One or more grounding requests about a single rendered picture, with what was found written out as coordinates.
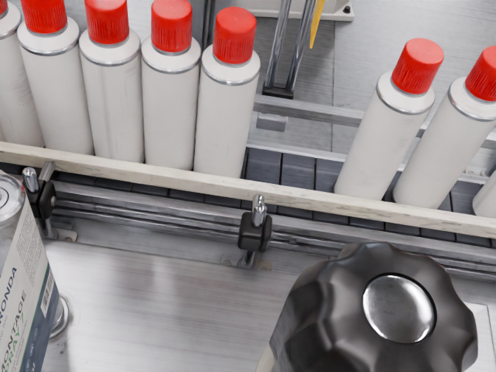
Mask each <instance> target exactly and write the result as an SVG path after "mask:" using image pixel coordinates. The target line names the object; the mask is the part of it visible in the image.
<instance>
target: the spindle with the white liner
mask: <svg viewBox="0 0 496 372"><path fill-rule="evenodd" d="M477 358H478V330H477V326H476V322H475V316H474V314H473V312H472V311H471V310H470V309H469V308H468V307H467V306H466V305H465V303H464V302H463V301H462V300H461V299H460V298H459V296H458V295H457V293H456V291H455V289H454V287H453V285H452V281H451V276H450V273H448V271H447V270H446V269H445V268H444V267H443V266H441V265H440V264H439V263H437V262H436V261H434V260H433V259H432V258H431V257H429V256H427V255H414V254H410V253H408V252H405V251H402V250H400V249H398V248H397V247H395V246H394V245H392V244H390V243H389V242H387V241H361V242H356V243H352V244H349V245H347V246H345V247H344V248H343V249H342V251H341V253H340V254H339V256H338V258H337V259H334V260H327V261H321V262H317V263H314V264H312V265H311V266H308V267H307V268H306V269H305V270H304V271H303V272H302V273H301V274H300V276H299V277H298V279H297V280H296V281H295V283H294V285H293V287H292V288H291V290H290V292H289V294H288V296H287V298H286V302H285V303H284V306H283V309H282V311H281V313H280V316H279V318H278V321H277V323H276V326H275V329H274V331H273V333H272V336H271V338H270V341H269V346H268V347H267V348H266V350H265V351H264V353H263V354H262V356H261V358H260V359H259V361H258V364H257V366H256V369H255V372H464V371H466V370H467V369H468V368H470V367H471V366H472V365H473V364H474V363H475V362H476V360H477Z"/></svg>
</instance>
